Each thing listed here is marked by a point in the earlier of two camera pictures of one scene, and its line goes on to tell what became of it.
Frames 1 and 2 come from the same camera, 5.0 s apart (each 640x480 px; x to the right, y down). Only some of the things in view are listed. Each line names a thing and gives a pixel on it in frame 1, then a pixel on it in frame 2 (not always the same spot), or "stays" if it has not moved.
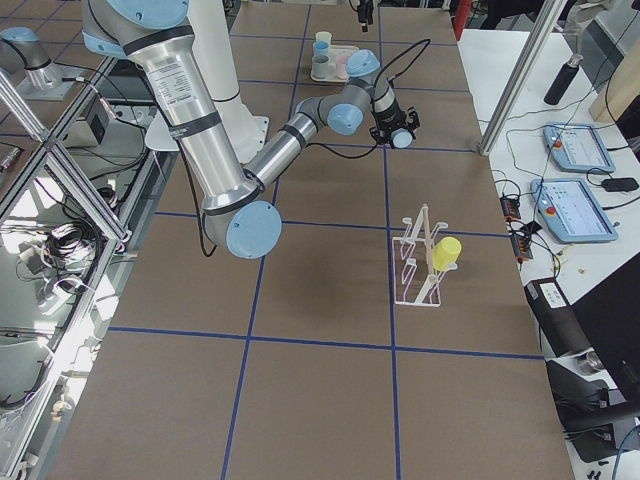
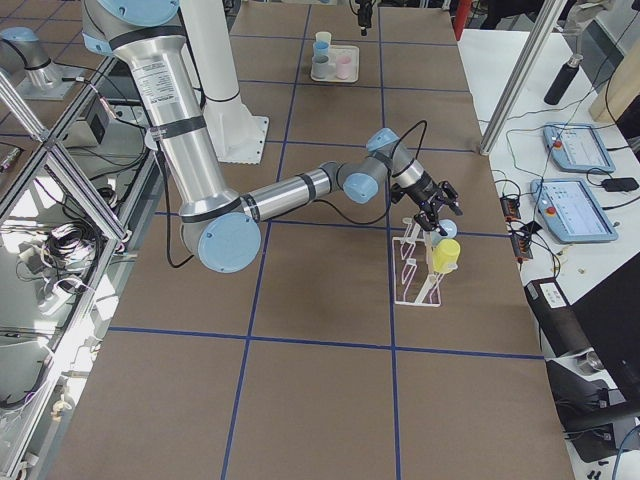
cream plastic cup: [323, 36] stays
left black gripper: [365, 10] stays
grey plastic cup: [320, 66] stays
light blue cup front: [401, 138] to [449, 227]
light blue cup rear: [321, 47] stays
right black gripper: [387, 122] to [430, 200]
